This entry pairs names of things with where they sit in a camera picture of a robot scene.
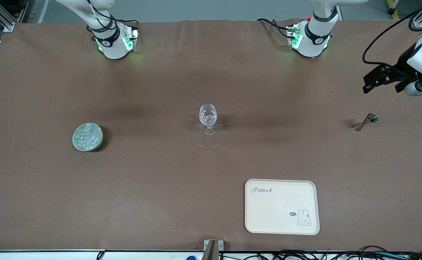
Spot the steel double jigger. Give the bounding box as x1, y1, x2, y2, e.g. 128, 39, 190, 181
353, 113, 378, 132

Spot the pile of clear ice cubes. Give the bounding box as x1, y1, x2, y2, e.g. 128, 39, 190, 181
77, 125, 101, 148

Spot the clear wine glass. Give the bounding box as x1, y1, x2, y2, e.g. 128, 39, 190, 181
199, 104, 219, 136

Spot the green round bowl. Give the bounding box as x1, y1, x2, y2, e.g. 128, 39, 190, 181
72, 123, 104, 151

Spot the cream rabbit print tray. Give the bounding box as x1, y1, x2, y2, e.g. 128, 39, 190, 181
245, 179, 320, 236

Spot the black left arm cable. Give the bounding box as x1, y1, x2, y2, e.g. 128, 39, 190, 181
362, 0, 422, 73

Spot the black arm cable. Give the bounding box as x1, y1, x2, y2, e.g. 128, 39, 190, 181
362, 0, 422, 73
86, 0, 140, 33

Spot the black base power cable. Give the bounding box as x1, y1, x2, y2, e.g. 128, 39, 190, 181
257, 18, 294, 38

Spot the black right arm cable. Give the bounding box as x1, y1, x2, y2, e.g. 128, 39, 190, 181
86, 0, 140, 33

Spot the black cable bundle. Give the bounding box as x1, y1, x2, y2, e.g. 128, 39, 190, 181
220, 246, 422, 260

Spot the metal bracket plate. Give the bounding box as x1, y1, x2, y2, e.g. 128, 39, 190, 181
203, 239, 224, 251

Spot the brown stand post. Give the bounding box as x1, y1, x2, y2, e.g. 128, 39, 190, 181
204, 240, 219, 260

